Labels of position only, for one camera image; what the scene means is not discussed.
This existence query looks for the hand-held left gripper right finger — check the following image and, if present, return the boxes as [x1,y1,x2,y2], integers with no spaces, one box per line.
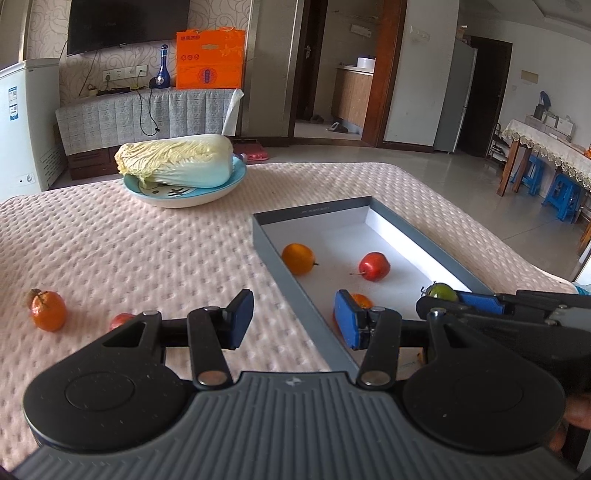
[333,289,490,388]

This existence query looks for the round orange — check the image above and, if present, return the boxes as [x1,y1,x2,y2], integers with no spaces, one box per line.
[332,294,374,325]

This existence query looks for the black cable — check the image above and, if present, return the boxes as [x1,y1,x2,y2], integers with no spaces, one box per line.
[139,69,160,136]

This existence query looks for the green fruit with stem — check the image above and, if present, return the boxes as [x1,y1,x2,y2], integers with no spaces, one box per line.
[420,282,459,303]

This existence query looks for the brown wooden door frame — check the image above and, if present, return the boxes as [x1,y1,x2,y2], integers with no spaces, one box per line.
[361,0,407,147]

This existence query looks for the napa cabbage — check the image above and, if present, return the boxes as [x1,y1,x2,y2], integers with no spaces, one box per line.
[114,134,235,189]

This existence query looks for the light blue plate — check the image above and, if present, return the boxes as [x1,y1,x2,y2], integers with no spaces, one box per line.
[122,154,247,209]

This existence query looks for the grey cardboard box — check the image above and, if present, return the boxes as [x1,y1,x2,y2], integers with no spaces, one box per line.
[252,196,497,372]

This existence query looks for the black television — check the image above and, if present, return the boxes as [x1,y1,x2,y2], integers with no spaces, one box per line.
[67,0,191,57]

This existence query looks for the pink quilted blanket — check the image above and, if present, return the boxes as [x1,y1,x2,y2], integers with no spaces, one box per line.
[0,161,578,462]

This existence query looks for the white wall sockets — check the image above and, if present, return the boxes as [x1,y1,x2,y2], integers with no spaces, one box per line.
[102,65,147,80]

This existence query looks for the grey checked cabinet cover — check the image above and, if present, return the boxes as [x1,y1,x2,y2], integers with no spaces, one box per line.
[55,88,241,155]

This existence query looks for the small orange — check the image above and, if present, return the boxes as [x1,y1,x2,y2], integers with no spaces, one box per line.
[281,243,319,277]

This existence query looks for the dark wooden tv cabinet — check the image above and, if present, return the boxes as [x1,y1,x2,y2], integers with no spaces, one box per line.
[67,145,123,181]

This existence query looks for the white rolled sheet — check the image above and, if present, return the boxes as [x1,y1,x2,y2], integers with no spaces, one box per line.
[222,89,245,137]

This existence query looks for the metal shoe rack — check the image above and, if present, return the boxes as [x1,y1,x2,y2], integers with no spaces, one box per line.
[489,122,509,174]

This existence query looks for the wooden kitchen cabinet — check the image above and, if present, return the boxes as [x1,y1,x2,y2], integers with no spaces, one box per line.
[331,65,374,136]

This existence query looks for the blue glass bottle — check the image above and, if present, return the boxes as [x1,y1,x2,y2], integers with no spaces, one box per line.
[154,44,171,89]

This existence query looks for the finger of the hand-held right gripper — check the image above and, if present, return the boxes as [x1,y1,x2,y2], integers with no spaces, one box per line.
[416,295,591,370]
[455,290,591,326]

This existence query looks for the pink plastic tray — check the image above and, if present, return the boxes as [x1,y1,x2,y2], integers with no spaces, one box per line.
[233,142,269,163]

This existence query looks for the blue plastic stool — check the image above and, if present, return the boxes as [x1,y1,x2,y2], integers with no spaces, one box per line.
[542,173,583,223]
[519,154,546,197]

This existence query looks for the grey refrigerator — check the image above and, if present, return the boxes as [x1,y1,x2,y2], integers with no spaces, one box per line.
[434,38,478,154]

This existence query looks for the table with lace cloth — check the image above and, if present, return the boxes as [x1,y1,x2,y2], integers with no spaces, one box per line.
[496,119,591,198]

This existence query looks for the orange gift carton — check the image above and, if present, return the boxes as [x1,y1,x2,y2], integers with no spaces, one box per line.
[175,28,246,90]

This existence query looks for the shiny red apple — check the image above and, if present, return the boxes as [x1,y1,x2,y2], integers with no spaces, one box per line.
[351,252,391,282]

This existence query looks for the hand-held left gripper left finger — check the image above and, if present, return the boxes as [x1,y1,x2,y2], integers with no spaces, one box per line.
[102,289,255,388]

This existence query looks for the mandarin with stem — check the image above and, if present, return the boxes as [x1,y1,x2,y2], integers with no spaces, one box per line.
[30,290,68,332]

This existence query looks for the white chest freezer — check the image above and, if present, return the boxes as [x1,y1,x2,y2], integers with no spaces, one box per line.
[0,58,63,204]

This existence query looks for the person's right hand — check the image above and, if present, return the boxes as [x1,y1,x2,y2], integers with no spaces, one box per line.
[549,396,591,455]

